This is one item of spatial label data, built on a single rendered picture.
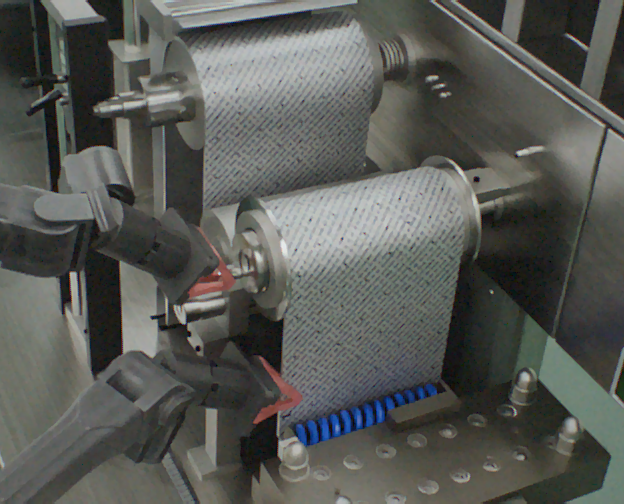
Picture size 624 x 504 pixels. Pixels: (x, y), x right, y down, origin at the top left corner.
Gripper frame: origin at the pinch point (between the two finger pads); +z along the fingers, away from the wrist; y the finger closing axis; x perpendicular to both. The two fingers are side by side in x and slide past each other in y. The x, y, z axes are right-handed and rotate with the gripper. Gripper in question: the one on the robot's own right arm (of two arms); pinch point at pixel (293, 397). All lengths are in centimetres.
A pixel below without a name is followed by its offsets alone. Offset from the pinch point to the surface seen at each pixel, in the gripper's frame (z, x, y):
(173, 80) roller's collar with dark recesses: -17.0, 23.1, -30.6
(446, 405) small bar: 17.5, 6.7, 6.2
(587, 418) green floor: 160, -33, -64
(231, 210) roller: -8.2, 13.5, -18.7
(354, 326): 2.0, 11.5, 0.3
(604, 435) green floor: 160, -33, -57
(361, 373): 7.6, 5.3, 0.3
